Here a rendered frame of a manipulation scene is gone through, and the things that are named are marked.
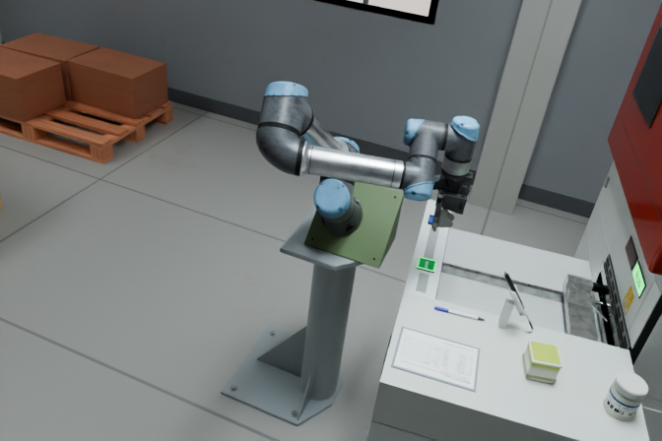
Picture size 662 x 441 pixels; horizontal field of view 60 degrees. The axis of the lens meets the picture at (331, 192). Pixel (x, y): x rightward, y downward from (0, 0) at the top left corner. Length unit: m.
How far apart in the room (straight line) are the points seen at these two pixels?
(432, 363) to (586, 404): 0.37
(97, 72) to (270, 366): 2.67
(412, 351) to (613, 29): 2.79
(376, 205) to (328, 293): 0.39
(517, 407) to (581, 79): 2.79
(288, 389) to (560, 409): 1.38
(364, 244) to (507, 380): 0.72
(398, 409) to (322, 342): 0.89
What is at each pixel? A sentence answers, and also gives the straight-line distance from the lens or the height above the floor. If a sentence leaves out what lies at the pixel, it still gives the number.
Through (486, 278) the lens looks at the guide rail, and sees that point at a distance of 2.06.
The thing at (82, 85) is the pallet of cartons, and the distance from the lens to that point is 4.72.
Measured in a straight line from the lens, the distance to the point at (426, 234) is 1.97.
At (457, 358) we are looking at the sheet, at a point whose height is 0.97.
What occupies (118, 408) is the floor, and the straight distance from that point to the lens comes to 2.66.
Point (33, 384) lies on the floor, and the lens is 2.82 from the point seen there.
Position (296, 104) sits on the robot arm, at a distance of 1.55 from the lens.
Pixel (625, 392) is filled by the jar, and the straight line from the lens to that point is 1.56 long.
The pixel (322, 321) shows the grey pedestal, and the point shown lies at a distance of 2.29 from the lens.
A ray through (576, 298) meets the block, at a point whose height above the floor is 0.90.
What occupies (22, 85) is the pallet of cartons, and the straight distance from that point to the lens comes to 4.49.
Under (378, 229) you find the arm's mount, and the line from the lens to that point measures 2.03.
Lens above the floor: 2.07
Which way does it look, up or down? 32 degrees down
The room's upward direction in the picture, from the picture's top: 7 degrees clockwise
